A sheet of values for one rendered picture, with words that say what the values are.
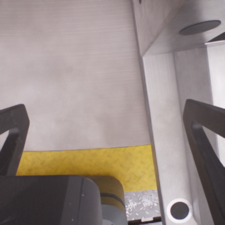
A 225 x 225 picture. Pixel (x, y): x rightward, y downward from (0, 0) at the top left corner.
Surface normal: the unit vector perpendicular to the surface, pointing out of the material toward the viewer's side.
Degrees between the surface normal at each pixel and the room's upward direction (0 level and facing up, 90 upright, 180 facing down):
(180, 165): 0
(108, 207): 44
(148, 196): 0
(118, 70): 0
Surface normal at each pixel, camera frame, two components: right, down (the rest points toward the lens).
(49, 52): 0.00, 0.07
